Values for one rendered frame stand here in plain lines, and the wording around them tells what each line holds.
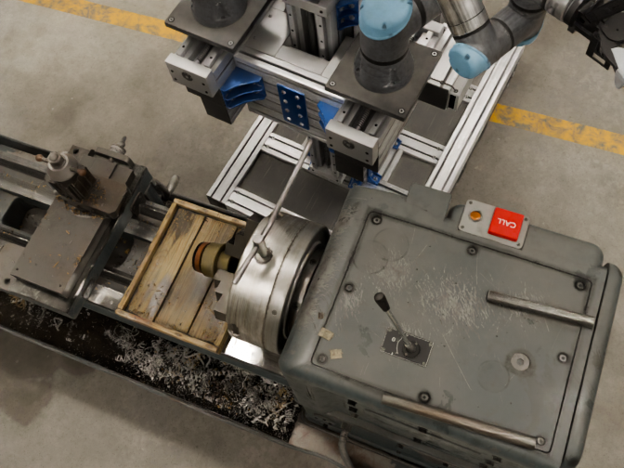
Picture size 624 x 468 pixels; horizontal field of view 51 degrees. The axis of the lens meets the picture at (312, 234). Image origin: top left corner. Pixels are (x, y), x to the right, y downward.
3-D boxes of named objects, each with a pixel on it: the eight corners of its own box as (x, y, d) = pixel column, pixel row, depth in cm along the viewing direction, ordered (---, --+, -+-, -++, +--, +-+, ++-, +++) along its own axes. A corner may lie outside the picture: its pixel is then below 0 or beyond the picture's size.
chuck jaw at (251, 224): (274, 262, 155) (283, 215, 150) (266, 269, 151) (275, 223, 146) (232, 247, 157) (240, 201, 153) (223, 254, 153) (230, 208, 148)
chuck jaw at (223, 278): (261, 281, 150) (239, 324, 143) (263, 293, 154) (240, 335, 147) (218, 266, 153) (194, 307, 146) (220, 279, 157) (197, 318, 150)
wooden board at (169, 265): (273, 236, 182) (271, 229, 178) (219, 356, 169) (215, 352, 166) (178, 203, 188) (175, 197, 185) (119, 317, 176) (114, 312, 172)
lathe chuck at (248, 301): (320, 252, 172) (310, 198, 144) (274, 363, 162) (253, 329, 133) (289, 241, 174) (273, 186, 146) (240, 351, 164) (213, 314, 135)
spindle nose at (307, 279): (335, 270, 164) (331, 238, 145) (304, 347, 157) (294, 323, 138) (324, 266, 165) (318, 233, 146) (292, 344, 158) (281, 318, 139)
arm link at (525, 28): (480, 42, 137) (489, 4, 127) (518, 13, 139) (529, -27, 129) (509, 64, 134) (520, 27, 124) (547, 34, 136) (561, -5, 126)
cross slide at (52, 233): (142, 166, 188) (137, 158, 183) (68, 300, 173) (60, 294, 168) (93, 149, 191) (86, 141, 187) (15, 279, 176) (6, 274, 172)
